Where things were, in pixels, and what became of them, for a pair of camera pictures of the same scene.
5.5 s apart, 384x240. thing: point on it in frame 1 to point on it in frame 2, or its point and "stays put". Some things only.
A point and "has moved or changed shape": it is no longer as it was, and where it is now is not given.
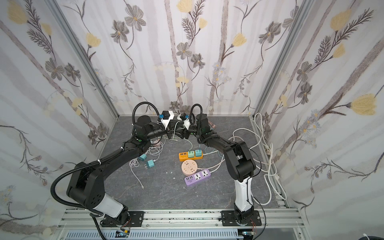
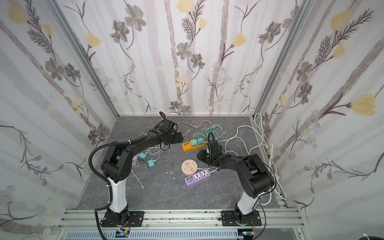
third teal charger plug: x=150 y=163 stays put
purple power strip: x=197 y=177 stays put
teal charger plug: x=198 y=153 has moved or changed shape
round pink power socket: x=189 y=167 stays put
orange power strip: x=184 y=155 to x=187 y=146
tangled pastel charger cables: x=154 y=147 stays put
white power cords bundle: x=264 y=153 stays put
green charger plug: x=191 y=154 to x=194 y=142
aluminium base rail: x=86 y=219 stays put
